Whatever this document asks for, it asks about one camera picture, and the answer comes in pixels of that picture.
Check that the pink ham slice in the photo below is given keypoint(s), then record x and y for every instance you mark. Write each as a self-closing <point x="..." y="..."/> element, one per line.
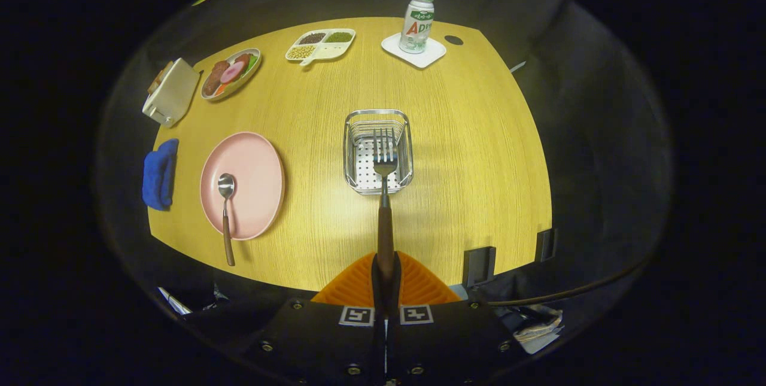
<point x="232" y="72"/>

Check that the blue folded towel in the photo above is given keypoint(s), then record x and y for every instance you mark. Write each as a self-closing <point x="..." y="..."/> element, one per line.
<point x="159" y="175"/>

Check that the white toaster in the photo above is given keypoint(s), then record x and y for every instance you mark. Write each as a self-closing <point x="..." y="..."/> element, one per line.
<point x="173" y="94"/>

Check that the green lettuce leaf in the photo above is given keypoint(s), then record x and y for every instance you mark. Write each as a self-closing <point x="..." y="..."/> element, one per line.
<point x="252" y="61"/>

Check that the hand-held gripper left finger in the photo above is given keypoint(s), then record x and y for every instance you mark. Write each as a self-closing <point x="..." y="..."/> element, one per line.
<point x="323" y="338"/>

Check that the pink round plate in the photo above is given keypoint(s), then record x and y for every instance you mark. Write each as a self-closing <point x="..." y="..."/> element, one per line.
<point x="254" y="182"/>

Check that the white square coaster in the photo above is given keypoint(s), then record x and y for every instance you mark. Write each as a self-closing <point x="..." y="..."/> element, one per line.
<point x="431" y="54"/>

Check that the white divided bean dish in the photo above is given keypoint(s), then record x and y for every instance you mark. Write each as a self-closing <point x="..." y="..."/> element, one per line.
<point x="326" y="49"/>

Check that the black table clamp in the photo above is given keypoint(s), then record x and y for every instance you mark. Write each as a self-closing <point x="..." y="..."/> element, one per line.
<point x="544" y="245"/>
<point x="479" y="266"/>

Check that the brown toast slice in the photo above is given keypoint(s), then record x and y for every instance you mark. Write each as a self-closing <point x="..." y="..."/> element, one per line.
<point x="159" y="76"/>

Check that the brown meat slice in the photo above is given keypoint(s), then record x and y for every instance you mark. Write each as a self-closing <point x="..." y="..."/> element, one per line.
<point x="214" y="76"/>

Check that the grey oval food plate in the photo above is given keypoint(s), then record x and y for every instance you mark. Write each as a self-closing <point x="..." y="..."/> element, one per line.
<point x="242" y="78"/>

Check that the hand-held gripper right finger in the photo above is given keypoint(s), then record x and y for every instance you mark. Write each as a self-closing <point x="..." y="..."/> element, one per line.
<point x="449" y="338"/>

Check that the white drink bottle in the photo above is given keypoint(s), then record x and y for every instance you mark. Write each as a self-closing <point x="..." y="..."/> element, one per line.
<point x="416" y="24"/>

